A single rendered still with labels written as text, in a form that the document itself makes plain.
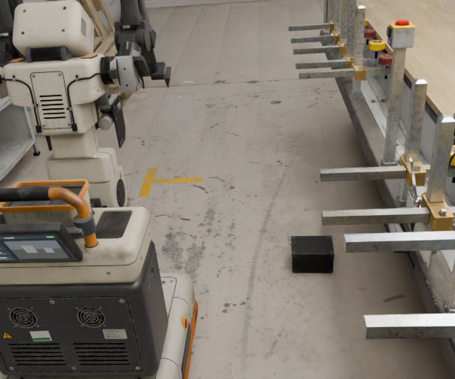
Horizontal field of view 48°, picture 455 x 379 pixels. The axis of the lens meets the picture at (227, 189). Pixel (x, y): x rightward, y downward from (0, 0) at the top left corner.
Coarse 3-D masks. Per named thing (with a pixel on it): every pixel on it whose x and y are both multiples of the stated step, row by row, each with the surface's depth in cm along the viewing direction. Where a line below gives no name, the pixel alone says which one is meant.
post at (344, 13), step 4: (344, 0) 279; (344, 4) 280; (344, 8) 281; (344, 12) 282; (344, 16) 283; (344, 20) 284; (340, 24) 288; (344, 24) 285; (340, 28) 289; (344, 28) 286; (340, 32) 289; (344, 32) 288; (340, 36) 290; (344, 36) 289; (340, 40) 290; (344, 40) 290; (340, 56) 295
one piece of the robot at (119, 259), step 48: (0, 192) 134; (48, 192) 133; (96, 240) 142; (144, 240) 153; (0, 288) 150; (48, 288) 149; (96, 288) 148; (144, 288) 152; (0, 336) 160; (48, 336) 158; (96, 336) 157; (144, 336) 156
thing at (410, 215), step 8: (392, 208) 139; (400, 208) 139; (408, 208) 139; (416, 208) 138; (424, 208) 138; (328, 216) 138; (336, 216) 138; (344, 216) 138; (352, 216) 138; (360, 216) 138; (368, 216) 138; (376, 216) 137; (384, 216) 137; (392, 216) 137; (400, 216) 137; (408, 216) 137; (416, 216) 137; (424, 216) 137; (328, 224) 140; (336, 224) 139; (344, 224) 139; (352, 224) 139; (360, 224) 139
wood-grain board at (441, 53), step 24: (360, 0) 356; (384, 0) 350; (408, 0) 344; (432, 0) 339; (384, 24) 294; (432, 24) 286; (408, 48) 251; (432, 48) 248; (408, 72) 221; (432, 72) 218; (432, 96) 195
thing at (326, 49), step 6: (294, 48) 292; (300, 48) 291; (306, 48) 290; (312, 48) 289; (318, 48) 289; (324, 48) 289; (330, 48) 289; (336, 48) 289; (366, 48) 287; (294, 54) 292
